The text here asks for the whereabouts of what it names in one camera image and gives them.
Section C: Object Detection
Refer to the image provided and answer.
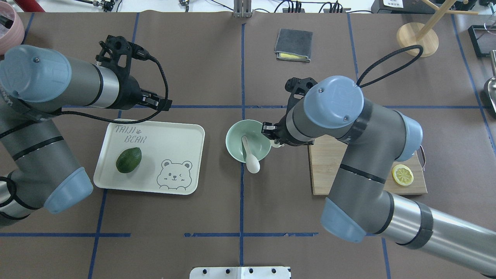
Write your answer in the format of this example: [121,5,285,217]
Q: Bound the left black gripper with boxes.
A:
[96,35,172,111]

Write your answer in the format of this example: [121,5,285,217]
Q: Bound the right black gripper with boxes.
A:
[262,77,317,146]

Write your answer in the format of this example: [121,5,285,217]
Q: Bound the white plastic spoon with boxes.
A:
[241,136,260,174]

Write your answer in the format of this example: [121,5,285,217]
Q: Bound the white steamed bun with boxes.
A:
[269,140,285,148]

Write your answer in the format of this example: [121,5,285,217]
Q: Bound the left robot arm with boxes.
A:
[0,35,172,227]

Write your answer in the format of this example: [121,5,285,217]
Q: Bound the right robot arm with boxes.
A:
[262,76,496,278]

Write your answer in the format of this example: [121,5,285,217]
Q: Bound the green ceramic bowl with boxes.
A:
[225,119,272,163]

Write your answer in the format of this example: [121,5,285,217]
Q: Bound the pink bowl of ice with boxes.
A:
[0,1,25,55]

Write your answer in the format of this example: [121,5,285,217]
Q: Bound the cream bear tray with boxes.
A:
[93,121,205,195]

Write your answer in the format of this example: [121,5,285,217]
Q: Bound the green avocado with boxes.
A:
[115,147,142,174]

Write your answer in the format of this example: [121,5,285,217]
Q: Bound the grey yellow folded cloth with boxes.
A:
[274,28,313,62]

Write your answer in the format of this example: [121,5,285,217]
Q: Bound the single lemon slice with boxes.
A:
[391,164,414,187]

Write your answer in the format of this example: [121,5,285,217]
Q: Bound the wooden cutting board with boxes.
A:
[309,135,428,196]

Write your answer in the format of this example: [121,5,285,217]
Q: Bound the red bottle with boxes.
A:
[14,0,45,12]

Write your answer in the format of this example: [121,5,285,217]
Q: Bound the wooden mug tree stand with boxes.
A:
[396,0,479,58]

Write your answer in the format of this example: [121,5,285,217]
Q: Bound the silver metal scoop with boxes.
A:
[484,50,496,113]

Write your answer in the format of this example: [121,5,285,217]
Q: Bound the black tray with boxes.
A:
[467,25,496,58]

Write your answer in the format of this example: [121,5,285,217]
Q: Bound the aluminium frame post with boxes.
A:
[233,0,253,18]

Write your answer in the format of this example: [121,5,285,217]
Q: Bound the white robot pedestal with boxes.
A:
[189,266,292,279]

